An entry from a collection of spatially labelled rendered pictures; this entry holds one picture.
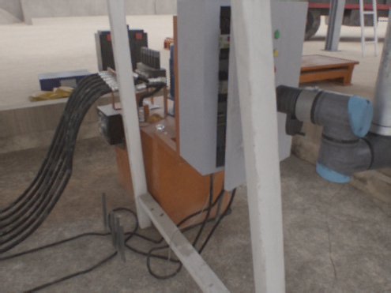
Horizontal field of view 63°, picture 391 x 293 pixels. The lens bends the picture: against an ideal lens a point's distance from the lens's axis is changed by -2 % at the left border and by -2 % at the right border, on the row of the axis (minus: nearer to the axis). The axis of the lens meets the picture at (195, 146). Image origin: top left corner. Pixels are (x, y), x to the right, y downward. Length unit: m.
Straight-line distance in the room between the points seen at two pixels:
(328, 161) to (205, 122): 0.46
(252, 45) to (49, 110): 2.77
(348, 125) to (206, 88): 0.49
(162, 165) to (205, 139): 0.59
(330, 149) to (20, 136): 2.92
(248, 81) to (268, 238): 0.39
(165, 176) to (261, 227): 1.00
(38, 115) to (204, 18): 2.48
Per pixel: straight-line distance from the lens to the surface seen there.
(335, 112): 0.82
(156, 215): 1.70
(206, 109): 1.11
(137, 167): 1.79
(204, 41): 1.06
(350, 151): 0.85
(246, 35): 0.69
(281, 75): 1.19
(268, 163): 0.76
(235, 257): 1.82
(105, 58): 3.52
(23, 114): 3.31
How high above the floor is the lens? 1.23
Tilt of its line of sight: 24 degrees down
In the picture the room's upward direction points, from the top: straight up
